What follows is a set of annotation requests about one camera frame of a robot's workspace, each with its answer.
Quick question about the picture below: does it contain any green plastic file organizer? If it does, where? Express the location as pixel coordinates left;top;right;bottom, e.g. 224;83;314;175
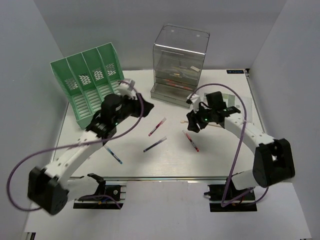
50;42;125;130

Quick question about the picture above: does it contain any blue pen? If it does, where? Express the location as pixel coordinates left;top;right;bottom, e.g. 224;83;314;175
105;147;123;165

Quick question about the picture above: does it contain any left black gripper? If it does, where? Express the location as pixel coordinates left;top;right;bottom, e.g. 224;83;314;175
113;93;154;126

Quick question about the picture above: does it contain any yellow highlighter pen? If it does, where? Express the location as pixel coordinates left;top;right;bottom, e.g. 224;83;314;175
171;65;190;71

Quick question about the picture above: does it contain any clear plastic drawer cabinet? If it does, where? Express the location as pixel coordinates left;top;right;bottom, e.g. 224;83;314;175
150;24;210;108

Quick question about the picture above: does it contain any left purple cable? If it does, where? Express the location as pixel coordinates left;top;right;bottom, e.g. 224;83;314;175
6;79;145;212

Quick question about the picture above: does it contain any dark purple pen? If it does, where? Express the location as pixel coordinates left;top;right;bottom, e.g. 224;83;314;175
143;136;167;153

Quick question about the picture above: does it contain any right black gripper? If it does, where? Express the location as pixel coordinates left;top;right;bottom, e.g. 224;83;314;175
187;102;216;133

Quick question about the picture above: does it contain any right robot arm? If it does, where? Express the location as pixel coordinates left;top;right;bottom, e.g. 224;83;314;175
186;91;296;200

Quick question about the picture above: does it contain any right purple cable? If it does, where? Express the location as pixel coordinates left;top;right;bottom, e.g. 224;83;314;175
186;83;270;208

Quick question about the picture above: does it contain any beige eraser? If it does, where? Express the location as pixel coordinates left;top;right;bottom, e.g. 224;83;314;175
190;66;200;72

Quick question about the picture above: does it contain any small blue label sticker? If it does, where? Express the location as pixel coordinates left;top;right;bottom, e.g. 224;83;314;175
226;69;245;74

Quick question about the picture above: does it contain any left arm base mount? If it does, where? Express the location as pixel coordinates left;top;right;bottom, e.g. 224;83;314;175
73;173;127;210

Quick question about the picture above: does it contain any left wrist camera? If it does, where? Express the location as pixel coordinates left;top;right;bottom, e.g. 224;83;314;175
118;78;135;99

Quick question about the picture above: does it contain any purple cable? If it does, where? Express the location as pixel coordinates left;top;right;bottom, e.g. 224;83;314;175
6;79;145;212
186;83;270;208

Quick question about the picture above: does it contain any plastic sleeve with printed sheets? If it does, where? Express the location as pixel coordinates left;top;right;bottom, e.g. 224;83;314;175
202;91;253;123

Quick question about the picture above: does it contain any red orange highlighter pen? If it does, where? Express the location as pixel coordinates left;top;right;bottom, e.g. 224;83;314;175
167;83;193;91

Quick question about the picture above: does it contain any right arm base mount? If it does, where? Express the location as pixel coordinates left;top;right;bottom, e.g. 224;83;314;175
204;183;258;213

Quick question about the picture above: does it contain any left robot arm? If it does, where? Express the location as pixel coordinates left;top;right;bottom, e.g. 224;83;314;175
27;93;154;216

